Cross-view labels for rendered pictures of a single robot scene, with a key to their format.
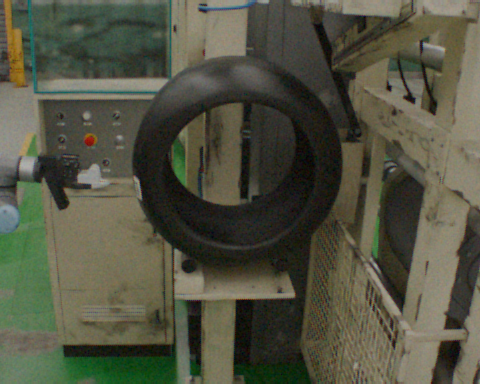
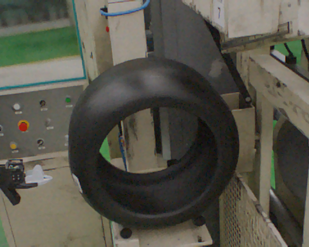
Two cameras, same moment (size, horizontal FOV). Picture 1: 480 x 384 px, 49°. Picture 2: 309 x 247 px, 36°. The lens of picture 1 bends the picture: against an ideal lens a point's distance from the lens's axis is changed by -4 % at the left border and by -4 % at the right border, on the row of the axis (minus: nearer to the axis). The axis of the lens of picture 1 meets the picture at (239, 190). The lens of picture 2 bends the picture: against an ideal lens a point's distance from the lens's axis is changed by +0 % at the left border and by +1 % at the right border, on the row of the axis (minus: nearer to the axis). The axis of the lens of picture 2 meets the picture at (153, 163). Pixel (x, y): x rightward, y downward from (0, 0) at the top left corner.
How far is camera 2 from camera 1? 0.27 m
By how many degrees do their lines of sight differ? 8
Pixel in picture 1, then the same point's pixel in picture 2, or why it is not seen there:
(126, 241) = (67, 202)
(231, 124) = not seen: hidden behind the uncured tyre
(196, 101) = (114, 112)
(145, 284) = (87, 233)
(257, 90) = (163, 96)
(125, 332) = not seen: outside the picture
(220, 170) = (138, 145)
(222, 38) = (125, 38)
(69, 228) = not seen: hidden behind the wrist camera
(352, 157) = (245, 120)
